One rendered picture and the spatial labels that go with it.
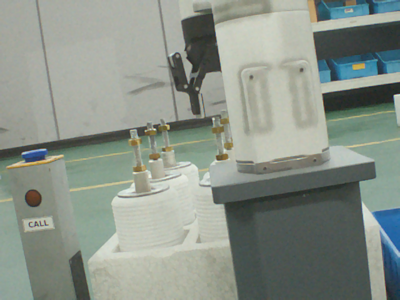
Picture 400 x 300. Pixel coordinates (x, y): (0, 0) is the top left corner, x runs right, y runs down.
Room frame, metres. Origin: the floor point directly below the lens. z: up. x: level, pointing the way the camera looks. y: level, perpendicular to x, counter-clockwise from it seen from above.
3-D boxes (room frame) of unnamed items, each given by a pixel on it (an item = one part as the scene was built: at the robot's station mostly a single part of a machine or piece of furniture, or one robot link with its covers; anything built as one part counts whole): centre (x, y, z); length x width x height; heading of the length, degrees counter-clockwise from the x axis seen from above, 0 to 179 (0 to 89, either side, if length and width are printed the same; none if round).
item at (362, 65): (5.60, -1.43, 0.36); 0.50 x 0.38 x 0.21; 1
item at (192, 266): (0.98, -0.03, 0.09); 0.39 x 0.39 x 0.18; 83
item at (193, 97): (0.95, 0.01, 0.37); 0.03 x 0.01 x 0.05; 116
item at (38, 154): (0.94, 0.26, 0.32); 0.04 x 0.04 x 0.02
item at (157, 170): (0.99, 0.08, 0.26); 0.02 x 0.02 x 0.03
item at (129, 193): (0.87, 0.10, 0.25); 0.08 x 0.08 x 0.01
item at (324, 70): (5.63, -1.00, 0.36); 0.50 x 0.38 x 0.21; 0
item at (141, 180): (0.87, 0.10, 0.26); 0.02 x 0.02 x 0.03
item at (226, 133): (0.97, -0.04, 0.31); 0.01 x 0.01 x 0.08; 17
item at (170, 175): (0.99, 0.08, 0.25); 0.08 x 0.08 x 0.01
